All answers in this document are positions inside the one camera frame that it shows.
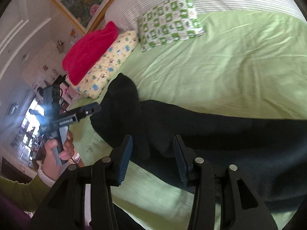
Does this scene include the green white patterned pillow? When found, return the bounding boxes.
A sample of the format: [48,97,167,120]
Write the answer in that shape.
[136,0,205,51]

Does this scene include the person's left hand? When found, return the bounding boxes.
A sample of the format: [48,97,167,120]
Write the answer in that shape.
[42,131,74,181]

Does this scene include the left forearm green sleeve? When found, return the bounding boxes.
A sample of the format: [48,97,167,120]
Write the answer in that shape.
[1,165,59,212]

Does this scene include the black pants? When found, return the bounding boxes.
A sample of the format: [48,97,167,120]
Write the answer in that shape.
[89,73,307,230]

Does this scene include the yellow cartoon print pillow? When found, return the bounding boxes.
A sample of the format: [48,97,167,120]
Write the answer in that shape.
[66,31,139,99]

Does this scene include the red pillow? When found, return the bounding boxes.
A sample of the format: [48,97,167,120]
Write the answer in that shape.
[62,21,118,86]

